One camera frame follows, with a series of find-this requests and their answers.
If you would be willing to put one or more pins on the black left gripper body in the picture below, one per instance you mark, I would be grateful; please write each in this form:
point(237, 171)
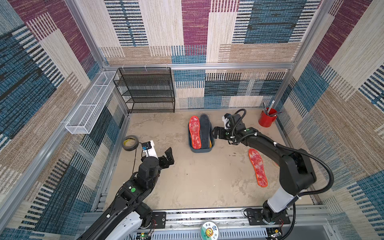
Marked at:
point(163, 164)

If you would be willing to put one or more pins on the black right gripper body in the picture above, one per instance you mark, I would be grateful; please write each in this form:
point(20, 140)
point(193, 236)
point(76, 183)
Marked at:
point(220, 133)

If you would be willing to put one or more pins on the dark grey felt insole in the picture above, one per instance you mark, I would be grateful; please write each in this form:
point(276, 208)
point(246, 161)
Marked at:
point(205, 130)

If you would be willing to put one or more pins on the red patterned insole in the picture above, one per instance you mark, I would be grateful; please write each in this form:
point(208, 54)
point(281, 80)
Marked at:
point(258, 165)
point(194, 129)

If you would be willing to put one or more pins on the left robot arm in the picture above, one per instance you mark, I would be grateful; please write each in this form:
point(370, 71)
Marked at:
point(128, 213)

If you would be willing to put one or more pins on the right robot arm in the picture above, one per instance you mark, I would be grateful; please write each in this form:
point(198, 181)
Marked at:
point(296, 169)

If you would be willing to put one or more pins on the teal plastic storage box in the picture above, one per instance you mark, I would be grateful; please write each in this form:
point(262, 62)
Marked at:
point(202, 151)

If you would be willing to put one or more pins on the red pen cup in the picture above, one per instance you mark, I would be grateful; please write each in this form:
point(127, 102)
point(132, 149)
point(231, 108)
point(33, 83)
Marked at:
point(268, 115)

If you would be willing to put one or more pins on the roll of tape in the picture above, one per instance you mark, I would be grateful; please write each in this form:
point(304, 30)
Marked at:
point(130, 143)

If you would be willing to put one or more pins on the round green sticker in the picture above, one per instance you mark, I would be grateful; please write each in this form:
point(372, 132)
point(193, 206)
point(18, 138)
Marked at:
point(209, 231)

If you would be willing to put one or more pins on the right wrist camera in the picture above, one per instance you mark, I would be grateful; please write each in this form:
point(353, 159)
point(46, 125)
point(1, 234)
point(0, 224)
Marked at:
point(226, 123)

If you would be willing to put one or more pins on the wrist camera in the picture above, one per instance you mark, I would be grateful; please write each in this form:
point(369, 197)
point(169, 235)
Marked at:
point(226, 123)
point(149, 149)

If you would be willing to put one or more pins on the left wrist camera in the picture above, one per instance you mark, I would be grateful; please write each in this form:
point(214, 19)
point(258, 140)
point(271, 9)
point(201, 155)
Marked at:
point(149, 149)

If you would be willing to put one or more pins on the black wire shelf rack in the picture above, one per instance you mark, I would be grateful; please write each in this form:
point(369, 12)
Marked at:
point(146, 90)

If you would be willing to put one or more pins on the white wire mesh basket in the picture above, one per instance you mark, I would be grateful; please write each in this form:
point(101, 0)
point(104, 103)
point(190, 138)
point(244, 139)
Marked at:
point(87, 113)

